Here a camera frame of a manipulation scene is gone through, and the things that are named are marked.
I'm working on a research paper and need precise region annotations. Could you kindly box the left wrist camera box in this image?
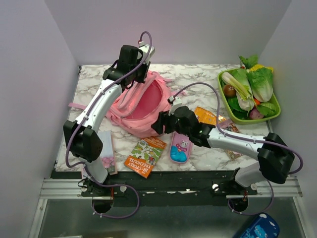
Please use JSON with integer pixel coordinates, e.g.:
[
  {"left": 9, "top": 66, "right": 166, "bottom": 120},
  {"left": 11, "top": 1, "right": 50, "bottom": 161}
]
[{"left": 138, "top": 40, "right": 156, "bottom": 64}]

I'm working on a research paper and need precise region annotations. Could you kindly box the orange card packet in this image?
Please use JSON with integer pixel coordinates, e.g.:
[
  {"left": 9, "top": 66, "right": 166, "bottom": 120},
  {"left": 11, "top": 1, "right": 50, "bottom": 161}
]
[{"left": 194, "top": 107, "right": 216, "bottom": 125}]

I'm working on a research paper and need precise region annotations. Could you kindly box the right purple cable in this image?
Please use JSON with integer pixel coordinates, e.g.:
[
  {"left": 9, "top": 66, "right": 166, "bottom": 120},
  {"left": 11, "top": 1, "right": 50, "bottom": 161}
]
[{"left": 168, "top": 82, "right": 304, "bottom": 216}]

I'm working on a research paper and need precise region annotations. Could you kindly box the purple pink radish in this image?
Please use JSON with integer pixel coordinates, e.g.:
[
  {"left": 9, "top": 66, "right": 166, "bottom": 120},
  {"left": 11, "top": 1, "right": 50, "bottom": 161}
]
[{"left": 249, "top": 108, "right": 264, "bottom": 120}]

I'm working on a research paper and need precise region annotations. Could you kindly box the purple cable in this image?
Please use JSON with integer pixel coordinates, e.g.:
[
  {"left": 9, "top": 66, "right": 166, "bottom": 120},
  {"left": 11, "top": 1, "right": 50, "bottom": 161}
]
[
  {"left": 65, "top": 31, "right": 153, "bottom": 219},
  {"left": 168, "top": 82, "right": 304, "bottom": 216}
]

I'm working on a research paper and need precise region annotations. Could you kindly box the blue dinosaur pencil case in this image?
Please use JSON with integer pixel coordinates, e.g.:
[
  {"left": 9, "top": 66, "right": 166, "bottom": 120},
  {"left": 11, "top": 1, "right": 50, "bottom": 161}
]
[{"left": 233, "top": 213, "right": 280, "bottom": 238}]

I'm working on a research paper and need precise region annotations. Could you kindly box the green lettuce head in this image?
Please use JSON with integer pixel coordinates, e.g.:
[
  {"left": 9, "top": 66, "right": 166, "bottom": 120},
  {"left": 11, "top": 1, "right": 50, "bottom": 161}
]
[{"left": 247, "top": 67, "right": 273, "bottom": 102}]

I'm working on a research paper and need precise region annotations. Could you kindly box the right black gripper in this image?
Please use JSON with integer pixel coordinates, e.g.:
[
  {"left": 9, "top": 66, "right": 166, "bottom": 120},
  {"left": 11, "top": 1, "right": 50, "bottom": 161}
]
[{"left": 150, "top": 108, "right": 191, "bottom": 137}]

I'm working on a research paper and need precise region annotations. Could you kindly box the brown illustrated notebook packet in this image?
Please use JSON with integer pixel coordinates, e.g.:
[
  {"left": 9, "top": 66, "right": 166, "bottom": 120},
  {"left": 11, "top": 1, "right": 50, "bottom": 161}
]
[{"left": 219, "top": 119, "right": 242, "bottom": 160}]

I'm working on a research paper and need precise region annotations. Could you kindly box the orange Treehouse book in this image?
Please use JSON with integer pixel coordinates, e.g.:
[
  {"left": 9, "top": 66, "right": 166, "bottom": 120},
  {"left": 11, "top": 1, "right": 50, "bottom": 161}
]
[{"left": 124, "top": 137, "right": 166, "bottom": 179}]

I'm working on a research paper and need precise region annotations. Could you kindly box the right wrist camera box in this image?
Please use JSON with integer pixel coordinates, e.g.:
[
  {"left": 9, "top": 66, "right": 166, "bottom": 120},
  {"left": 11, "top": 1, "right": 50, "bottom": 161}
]
[{"left": 168, "top": 96, "right": 182, "bottom": 116}]

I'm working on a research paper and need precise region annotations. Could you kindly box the brown round fruit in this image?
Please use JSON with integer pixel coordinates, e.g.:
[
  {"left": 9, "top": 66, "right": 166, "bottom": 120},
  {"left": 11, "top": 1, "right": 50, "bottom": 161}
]
[{"left": 223, "top": 84, "right": 236, "bottom": 98}]

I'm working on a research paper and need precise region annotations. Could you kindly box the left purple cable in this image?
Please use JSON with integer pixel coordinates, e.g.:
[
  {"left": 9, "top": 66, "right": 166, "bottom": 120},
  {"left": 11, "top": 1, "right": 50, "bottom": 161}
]
[{"left": 65, "top": 31, "right": 153, "bottom": 219}]

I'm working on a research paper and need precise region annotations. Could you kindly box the pink student backpack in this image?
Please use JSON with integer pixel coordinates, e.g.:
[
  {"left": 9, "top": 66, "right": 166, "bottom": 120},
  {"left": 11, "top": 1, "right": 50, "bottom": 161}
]
[{"left": 78, "top": 71, "right": 175, "bottom": 138}]

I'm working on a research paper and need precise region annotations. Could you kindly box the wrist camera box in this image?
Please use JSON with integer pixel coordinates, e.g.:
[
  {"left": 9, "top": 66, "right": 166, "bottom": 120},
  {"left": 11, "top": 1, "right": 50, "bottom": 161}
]
[
  {"left": 138, "top": 40, "right": 156, "bottom": 64},
  {"left": 168, "top": 96, "right": 182, "bottom": 116}
]

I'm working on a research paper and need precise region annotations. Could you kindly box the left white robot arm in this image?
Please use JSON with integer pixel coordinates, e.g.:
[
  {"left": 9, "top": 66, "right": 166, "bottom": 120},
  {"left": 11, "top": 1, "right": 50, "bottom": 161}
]
[{"left": 63, "top": 42, "right": 155, "bottom": 196}]

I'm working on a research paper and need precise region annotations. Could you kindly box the green vegetable tray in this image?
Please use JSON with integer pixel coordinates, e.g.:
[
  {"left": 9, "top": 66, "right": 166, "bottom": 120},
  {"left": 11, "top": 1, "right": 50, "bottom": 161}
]
[{"left": 218, "top": 69, "right": 281, "bottom": 125}]

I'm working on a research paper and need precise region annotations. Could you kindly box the pink cat pencil case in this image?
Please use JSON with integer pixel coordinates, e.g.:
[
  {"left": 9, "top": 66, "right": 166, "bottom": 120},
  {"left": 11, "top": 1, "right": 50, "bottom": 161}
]
[{"left": 169, "top": 132, "right": 193, "bottom": 164}]

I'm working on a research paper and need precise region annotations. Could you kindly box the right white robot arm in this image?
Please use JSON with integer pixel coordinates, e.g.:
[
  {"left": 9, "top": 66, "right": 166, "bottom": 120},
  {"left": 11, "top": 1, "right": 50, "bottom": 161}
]
[{"left": 151, "top": 106, "right": 295, "bottom": 194}]

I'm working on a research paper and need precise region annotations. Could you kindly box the black mounting rail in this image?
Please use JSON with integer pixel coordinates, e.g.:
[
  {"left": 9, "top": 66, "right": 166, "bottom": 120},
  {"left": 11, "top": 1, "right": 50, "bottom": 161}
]
[{"left": 51, "top": 171, "right": 257, "bottom": 207}]

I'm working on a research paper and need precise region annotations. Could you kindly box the Designer Fate flower book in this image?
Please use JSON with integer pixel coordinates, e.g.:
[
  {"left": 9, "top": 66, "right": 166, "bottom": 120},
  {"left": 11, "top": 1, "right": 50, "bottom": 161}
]
[{"left": 88, "top": 130, "right": 117, "bottom": 180}]

